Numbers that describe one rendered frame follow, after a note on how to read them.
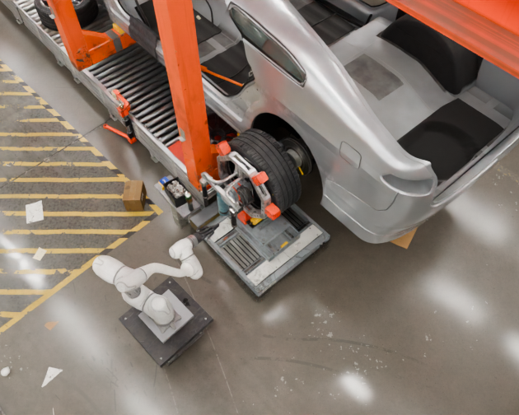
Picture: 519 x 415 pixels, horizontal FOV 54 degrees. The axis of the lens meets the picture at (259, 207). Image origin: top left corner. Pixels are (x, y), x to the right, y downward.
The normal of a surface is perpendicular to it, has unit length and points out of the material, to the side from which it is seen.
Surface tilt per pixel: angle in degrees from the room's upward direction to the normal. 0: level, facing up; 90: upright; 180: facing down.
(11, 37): 0
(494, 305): 0
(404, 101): 22
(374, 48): 6
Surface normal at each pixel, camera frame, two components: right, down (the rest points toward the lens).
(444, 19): 0.00, -0.56
